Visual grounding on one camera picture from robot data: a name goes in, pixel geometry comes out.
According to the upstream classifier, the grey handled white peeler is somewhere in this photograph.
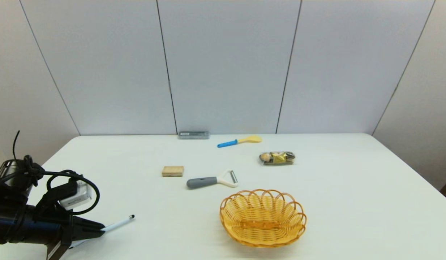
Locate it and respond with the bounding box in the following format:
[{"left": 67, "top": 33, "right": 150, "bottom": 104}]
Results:
[{"left": 186, "top": 170, "right": 239, "bottom": 189}]

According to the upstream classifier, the white grey wrist camera box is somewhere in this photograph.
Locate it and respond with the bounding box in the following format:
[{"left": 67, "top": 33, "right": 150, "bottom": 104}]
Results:
[{"left": 60, "top": 180, "right": 93, "bottom": 210}]

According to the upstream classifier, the yellow wicker basket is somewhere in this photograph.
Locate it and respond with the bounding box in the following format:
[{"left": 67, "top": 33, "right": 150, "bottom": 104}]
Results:
[{"left": 219, "top": 189, "right": 307, "bottom": 248}]

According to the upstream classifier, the white stylus pen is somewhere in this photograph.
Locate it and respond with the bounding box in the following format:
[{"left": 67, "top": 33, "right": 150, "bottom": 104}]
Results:
[{"left": 69, "top": 214, "right": 135, "bottom": 248}]

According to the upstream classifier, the thick black looping cable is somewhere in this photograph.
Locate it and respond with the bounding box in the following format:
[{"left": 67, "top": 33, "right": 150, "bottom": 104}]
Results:
[{"left": 23, "top": 155, "right": 100, "bottom": 216}]

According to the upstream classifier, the grey transparent pencil case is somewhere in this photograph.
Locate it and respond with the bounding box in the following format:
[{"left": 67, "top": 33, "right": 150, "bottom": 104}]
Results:
[{"left": 178, "top": 131, "right": 210, "bottom": 140}]

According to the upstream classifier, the clear pack of chocolates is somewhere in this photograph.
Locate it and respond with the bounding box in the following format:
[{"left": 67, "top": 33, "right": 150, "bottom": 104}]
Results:
[{"left": 259, "top": 151, "right": 296, "bottom": 166}]

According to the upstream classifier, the thin black cable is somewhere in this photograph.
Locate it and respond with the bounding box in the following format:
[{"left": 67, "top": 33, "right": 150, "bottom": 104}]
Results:
[{"left": 12, "top": 130, "right": 21, "bottom": 160}]

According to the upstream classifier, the small wooden block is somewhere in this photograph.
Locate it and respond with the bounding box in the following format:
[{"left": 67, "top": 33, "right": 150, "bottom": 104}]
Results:
[{"left": 162, "top": 166, "right": 184, "bottom": 177}]

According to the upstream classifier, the yellow spoon with blue handle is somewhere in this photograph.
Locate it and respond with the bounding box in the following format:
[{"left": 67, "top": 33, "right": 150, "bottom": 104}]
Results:
[{"left": 217, "top": 135, "right": 262, "bottom": 148}]

